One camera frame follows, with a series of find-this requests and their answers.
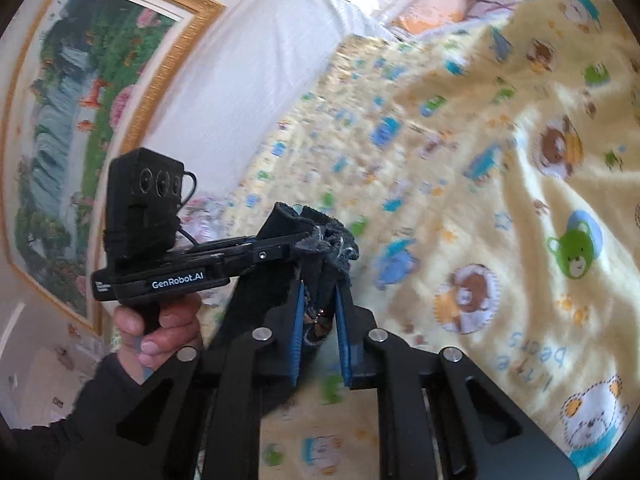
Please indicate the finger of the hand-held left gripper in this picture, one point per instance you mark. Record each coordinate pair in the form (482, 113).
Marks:
(220, 245)
(265, 255)

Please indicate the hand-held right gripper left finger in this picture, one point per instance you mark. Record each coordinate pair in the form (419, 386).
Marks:
(298, 332)

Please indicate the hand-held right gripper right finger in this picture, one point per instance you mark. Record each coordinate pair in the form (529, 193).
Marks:
(342, 340)

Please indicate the dark pants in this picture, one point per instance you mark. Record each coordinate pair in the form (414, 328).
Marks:
(320, 240)

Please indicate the person's left forearm black sleeve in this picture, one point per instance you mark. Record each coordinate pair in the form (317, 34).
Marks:
(75, 430)

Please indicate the person's left hand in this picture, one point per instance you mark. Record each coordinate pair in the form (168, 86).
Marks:
(172, 322)

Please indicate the gold framed landscape painting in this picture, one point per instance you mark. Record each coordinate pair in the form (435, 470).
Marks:
(75, 110)

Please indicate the white padded headboard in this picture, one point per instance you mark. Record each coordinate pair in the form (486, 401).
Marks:
(260, 70)

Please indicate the yellow bear printed blanket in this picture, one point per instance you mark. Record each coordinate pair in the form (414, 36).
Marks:
(450, 160)

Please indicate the orange pillow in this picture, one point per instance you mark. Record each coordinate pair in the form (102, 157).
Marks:
(445, 0)

